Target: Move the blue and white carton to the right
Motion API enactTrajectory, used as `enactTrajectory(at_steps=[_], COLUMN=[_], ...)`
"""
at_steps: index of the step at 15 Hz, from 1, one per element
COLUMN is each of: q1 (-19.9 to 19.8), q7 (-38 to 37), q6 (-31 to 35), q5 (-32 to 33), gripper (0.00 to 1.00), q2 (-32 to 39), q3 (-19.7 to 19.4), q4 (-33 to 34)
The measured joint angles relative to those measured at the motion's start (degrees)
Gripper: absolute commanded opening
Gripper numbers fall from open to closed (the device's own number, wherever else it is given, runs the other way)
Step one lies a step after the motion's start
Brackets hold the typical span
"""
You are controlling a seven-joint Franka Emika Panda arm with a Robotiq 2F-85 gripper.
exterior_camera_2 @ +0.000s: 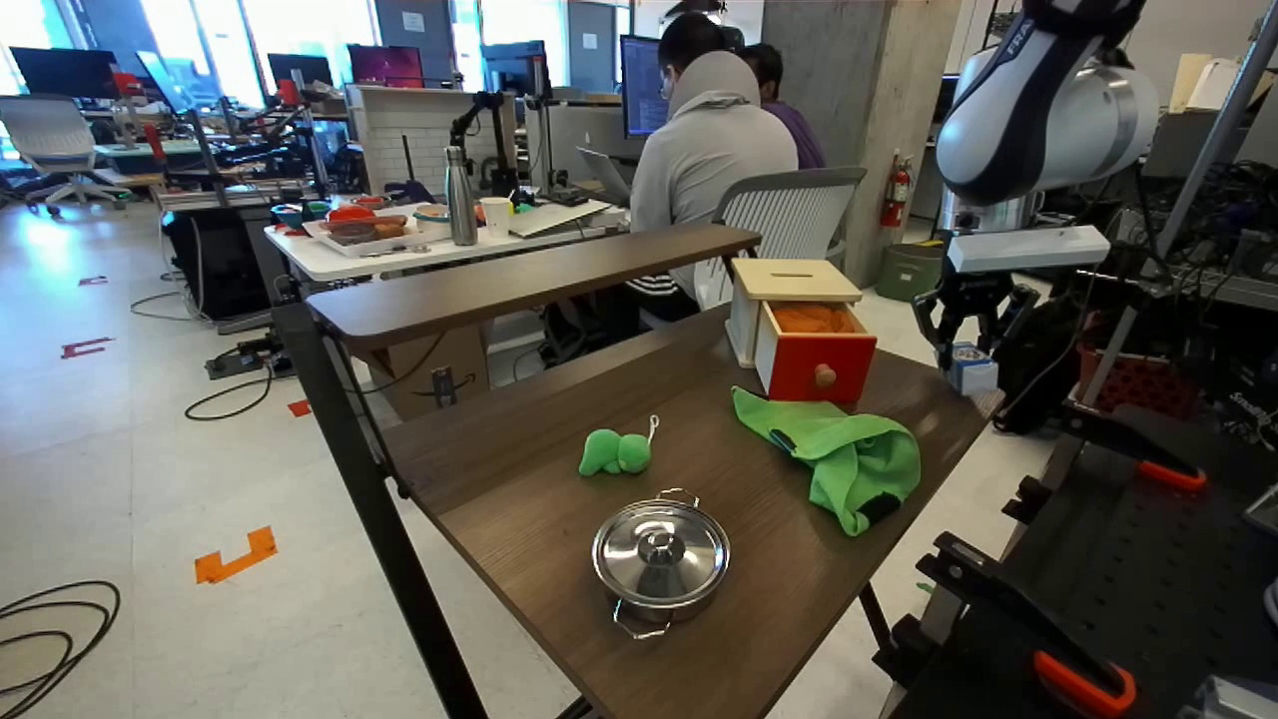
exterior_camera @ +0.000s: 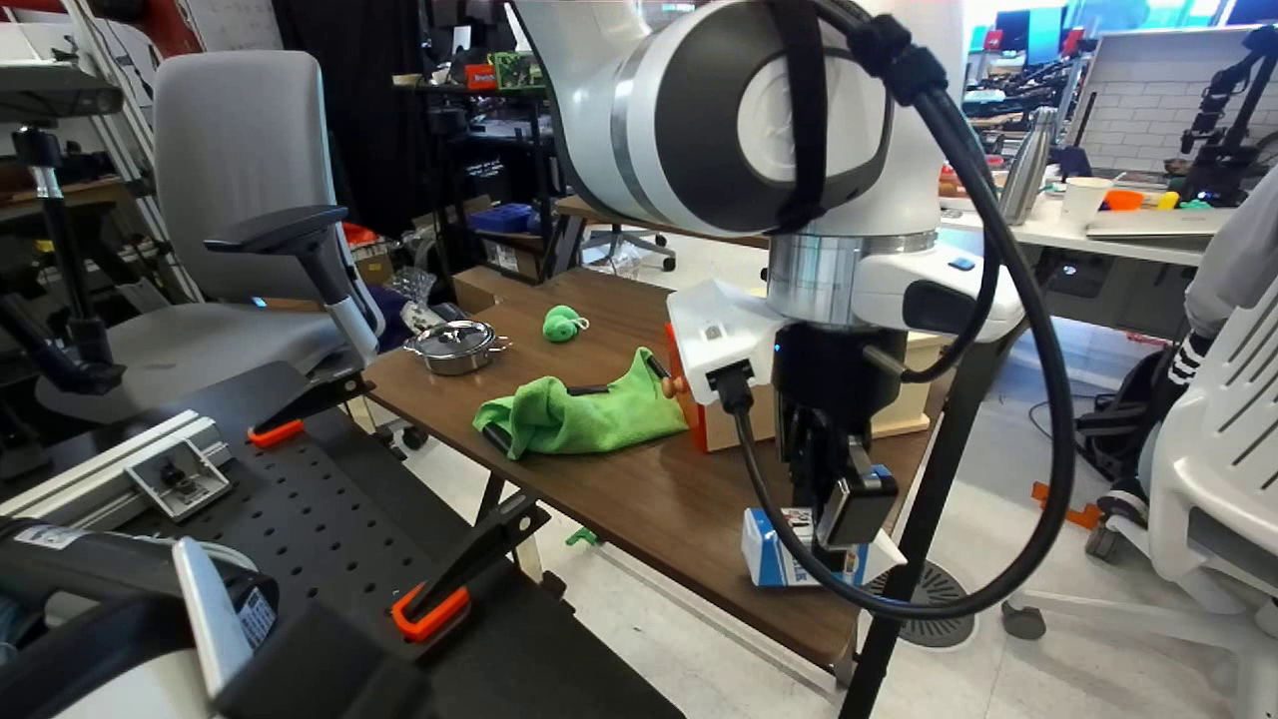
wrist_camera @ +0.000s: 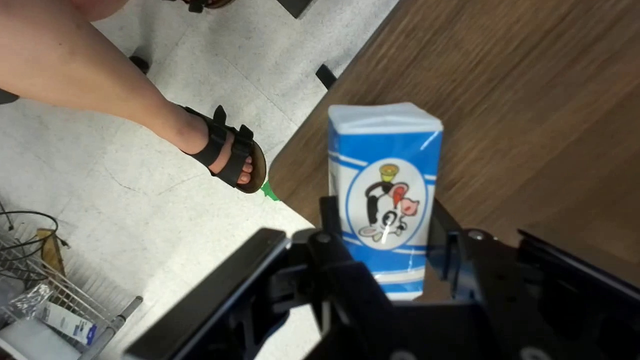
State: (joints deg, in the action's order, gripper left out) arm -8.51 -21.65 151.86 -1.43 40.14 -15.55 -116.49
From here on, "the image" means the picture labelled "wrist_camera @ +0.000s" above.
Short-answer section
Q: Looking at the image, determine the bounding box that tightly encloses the black metal table frame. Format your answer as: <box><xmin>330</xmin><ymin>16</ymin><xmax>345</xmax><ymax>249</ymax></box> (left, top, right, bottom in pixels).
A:
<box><xmin>315</xmin><ymin>63</ymin><xmax>341</xmax><ymax>92</ymax></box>

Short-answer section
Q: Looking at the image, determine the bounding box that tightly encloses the blue and white milk carton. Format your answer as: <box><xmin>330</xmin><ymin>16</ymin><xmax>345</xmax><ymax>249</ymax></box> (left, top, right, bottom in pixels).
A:
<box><xmin>326</xmin><ymin>100</ymin><xmax>447</xmax><ymax>303</ymax></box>

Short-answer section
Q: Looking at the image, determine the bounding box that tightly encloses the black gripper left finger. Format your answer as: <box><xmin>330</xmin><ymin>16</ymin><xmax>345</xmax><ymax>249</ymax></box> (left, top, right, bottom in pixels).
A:
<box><xmin>122</xmin><ymin>197</ymin><xmax>402</xmax><ymax>360</ymax></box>

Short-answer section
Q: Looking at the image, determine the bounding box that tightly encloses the metal wire basket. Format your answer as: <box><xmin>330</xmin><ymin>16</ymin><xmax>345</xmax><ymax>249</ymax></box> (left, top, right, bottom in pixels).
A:
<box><xmin>0</xmin><ymin>198</ymin><xmax>146</xmax><ymax>360</ymax></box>

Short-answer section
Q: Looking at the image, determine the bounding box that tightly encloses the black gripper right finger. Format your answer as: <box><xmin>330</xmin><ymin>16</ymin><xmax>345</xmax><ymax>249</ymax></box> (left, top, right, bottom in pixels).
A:
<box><xmin>426</xmin><ymin>198</ymin><xmax>640</xmax><ymax>360</ymax></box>

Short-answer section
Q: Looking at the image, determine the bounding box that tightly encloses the bare human leg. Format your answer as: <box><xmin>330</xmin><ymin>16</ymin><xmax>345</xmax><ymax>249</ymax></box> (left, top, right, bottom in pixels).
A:
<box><xmin>0</xmin><ymin>0</ymin><xmax>258</xmax><ymax>188</ymax></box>

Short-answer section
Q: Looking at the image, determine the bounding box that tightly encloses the black strap sandal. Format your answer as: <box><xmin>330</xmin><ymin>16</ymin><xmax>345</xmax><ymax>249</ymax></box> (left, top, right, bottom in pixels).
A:
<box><xmin>179</xmin><ymin>0</ymin><xmax>236</xmax><ymax>16</ymax></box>
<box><xmin>179</xmin><ymin>105</ymin><xmax>270</xmax><ymax>197</ymax></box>

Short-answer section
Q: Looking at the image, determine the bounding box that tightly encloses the white and blue packet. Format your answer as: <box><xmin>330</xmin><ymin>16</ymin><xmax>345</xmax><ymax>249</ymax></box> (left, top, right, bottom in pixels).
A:
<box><xmin>39</xmin><ymin>301</ymin><xmax>100</xmax><ymax>348</ymax></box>

